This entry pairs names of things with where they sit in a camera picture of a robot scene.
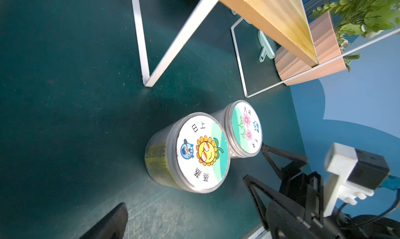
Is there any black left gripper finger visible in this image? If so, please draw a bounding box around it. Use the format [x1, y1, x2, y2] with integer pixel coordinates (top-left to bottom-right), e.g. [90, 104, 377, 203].
[80, 203, 128, 239]

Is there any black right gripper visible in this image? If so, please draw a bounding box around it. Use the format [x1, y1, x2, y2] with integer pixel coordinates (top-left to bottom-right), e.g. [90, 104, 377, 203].
[243, 144, 345, 239]

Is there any pink flower label seed jar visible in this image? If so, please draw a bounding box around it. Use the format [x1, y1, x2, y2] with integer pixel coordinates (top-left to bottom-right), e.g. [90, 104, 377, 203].
[211, 100, 263, 159]

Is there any sunflower label seed jar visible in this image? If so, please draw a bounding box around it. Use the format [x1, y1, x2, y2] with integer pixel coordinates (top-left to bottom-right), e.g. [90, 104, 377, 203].
[144, 112, 230, 194]

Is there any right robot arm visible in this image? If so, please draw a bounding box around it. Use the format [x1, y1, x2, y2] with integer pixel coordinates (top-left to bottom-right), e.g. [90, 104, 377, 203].
[243, 143, 400, 239]

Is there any mint green hand brush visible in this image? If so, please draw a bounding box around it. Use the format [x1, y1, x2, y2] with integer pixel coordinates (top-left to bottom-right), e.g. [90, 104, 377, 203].
[258, 30, 277, 62]

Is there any white flower plant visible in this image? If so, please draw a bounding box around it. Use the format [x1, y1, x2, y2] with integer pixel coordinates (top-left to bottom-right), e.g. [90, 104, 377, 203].
[310, 0, 400, 53]

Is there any aluminium front rail base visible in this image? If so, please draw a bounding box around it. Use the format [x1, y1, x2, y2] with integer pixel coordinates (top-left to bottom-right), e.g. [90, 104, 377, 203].
[241, 223, 268, 239]

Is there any white frame wooden shelf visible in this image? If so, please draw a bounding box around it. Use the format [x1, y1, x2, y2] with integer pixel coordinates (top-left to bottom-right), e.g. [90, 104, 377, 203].
[129, 0, 400, 98]

